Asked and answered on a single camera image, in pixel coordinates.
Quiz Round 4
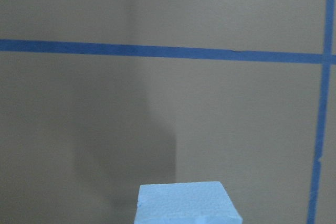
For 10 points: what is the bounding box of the light blue foam block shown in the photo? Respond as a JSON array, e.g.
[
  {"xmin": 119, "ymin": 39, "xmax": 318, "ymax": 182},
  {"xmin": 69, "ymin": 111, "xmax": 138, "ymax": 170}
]
[{"xmin": 134, "ymin": 182, "xmax": 243, "ymax": 223}]

